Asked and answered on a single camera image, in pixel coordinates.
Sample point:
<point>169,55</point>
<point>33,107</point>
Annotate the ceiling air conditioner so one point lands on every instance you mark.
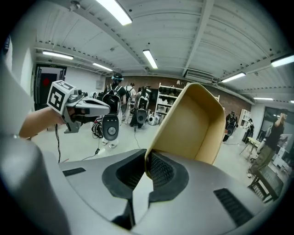
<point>199,75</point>

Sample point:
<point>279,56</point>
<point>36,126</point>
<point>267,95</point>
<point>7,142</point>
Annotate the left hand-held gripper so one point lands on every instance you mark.
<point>57,97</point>

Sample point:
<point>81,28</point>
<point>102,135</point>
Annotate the tan plastic container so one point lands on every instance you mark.
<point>183,119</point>

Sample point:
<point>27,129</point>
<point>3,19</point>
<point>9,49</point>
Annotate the white cabinet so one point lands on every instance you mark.
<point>244,118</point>

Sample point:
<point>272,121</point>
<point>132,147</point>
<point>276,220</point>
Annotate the person's left forearm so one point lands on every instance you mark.
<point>39,124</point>

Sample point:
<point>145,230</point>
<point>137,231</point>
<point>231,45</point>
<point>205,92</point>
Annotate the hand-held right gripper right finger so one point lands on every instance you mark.
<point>197,197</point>

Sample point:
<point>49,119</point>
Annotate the white shelving unit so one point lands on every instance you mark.
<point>166,101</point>

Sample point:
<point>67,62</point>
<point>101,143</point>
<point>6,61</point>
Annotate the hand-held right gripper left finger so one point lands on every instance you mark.
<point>92,183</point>

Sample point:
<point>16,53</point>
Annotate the dark double door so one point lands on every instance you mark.
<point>46,87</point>

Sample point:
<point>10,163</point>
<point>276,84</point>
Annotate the black device with grey dial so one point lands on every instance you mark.
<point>140,115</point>
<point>111,128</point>

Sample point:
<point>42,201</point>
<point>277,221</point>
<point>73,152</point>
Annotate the ceiling tube light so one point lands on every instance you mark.
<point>233,77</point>
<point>150,59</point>
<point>282,61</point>
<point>102,66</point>
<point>114,10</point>
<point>263,99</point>
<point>57,55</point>

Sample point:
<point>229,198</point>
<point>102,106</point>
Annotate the person's white sleeve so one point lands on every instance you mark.
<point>11,98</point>

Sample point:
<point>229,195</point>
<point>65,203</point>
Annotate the white round appliance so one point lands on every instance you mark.
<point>152,119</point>

